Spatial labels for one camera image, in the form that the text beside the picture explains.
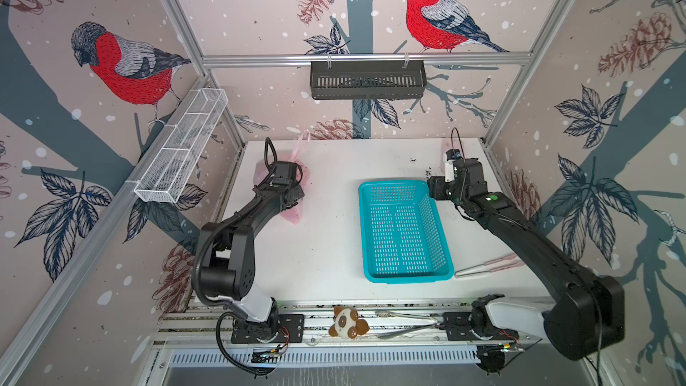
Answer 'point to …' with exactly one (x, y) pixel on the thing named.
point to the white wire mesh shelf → (162, 180)
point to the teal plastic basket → (404, 239)
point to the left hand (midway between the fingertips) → (292, 190)
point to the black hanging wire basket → (368, 79)
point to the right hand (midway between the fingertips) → (436, 182)
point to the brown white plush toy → (347, 323)
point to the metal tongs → (407, 314)
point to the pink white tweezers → (489, 266)
